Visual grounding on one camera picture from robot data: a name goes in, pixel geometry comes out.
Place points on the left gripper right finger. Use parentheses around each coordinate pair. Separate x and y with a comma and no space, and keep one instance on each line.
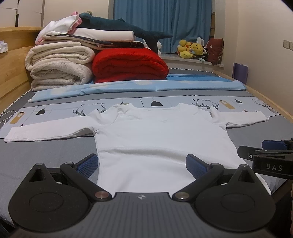
(206,176)

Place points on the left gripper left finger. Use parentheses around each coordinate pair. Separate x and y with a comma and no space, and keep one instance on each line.
(79,173)

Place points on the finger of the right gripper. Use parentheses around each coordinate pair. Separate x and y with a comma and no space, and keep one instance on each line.
(277,145)
(246,152)

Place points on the white long-sleeve shirt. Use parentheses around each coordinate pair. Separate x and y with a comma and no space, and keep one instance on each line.
(145,149)

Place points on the white folded clothes stack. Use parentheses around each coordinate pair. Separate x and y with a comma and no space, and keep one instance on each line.
(68,29)

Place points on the purple box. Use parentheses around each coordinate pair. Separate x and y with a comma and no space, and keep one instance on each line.
(240,72)

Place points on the light blue cloud sheet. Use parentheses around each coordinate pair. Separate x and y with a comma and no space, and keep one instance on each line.
(172,82)

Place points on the cream folded blanket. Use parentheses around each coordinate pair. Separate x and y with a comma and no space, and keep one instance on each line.
(59,64)

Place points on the red folded blanket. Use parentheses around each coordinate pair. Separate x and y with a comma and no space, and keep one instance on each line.
(125,64)

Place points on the yellow plush toys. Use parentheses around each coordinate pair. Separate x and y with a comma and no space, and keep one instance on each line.
(189,50)

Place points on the blue window curtain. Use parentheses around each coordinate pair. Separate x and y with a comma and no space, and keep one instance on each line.
(186,20)

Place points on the wooden bed headboard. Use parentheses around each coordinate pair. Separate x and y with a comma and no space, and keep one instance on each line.
(15,79)

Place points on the dark blue shark plush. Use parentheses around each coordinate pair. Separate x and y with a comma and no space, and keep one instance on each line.
(150,37)

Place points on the wall light switch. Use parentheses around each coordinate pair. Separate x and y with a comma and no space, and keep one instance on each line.
(286,44)

